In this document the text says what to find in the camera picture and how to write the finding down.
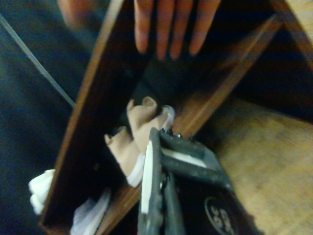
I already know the white shoe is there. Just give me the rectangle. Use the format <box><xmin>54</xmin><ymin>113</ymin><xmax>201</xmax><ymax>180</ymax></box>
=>
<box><xmin>28</xmin><ymin>168</ymin><xmax>56</xmax><ymax>196</ymax></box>
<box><xmin>29</xmin><ymin>194</ymin><xmax>47</xmax><ymax>216</ymax></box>

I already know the person's hand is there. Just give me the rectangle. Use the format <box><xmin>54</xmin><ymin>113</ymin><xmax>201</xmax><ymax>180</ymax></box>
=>
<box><xmin>58</xmin><ymin>0</ymin><xmax>221</xmax><ymax>61</ymax></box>

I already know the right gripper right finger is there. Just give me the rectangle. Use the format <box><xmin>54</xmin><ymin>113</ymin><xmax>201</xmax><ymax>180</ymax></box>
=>
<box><xmin>158</xmin><ymin>129</ymin><xmax>232</xmax><ymax>191</ymax></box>

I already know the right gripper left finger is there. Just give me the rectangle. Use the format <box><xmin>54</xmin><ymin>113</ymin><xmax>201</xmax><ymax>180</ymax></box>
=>
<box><xmin>137</xmin><ymin>127</ymin><xmax>165</xmax><ymax>235</ymax></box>

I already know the beige shoe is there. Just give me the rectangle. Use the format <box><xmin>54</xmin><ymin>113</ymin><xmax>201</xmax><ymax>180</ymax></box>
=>
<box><xmin>104</xmin><ymin>126</ymin><xmax>145</xmax><ymax>188</ymax></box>
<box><xmin>126</xmin><ymin>96</ymin><xmax>176</xmax><ymax>153</ymax></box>

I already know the black curtain stand pole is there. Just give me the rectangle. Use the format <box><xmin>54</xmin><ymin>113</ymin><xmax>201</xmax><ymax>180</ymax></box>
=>
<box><xmin>0</xmin><ymin>13</ymin><xmax>76</xmax><ymax>108</ymax></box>

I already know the lilac shoe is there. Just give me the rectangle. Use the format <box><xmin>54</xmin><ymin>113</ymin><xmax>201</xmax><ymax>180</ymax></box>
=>
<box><xmin>70</xmin><ymin>188</ymin><xmax>112</xmax><ymax>235</ymax></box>

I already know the brown shoe rack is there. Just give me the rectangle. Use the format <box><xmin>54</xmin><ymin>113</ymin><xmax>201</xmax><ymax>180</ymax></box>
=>
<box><xmin>38</xmin><ymin>0</ymin><xmax>313</xmax><ymax>235</ymax></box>

